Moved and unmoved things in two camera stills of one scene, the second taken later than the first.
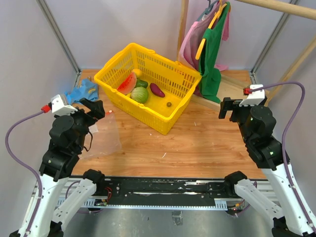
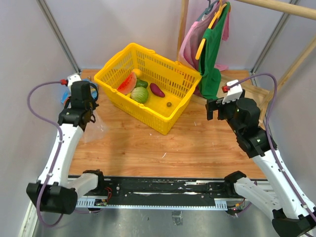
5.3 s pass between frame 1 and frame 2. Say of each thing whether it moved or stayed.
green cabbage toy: stayed
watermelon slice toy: stayed
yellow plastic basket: stayed
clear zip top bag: moved
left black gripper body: moved
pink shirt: stayed
